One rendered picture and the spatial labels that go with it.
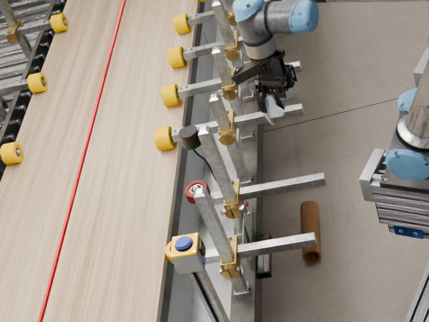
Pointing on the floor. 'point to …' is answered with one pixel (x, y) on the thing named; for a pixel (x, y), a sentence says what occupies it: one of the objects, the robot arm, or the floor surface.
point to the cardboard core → (308, 218)
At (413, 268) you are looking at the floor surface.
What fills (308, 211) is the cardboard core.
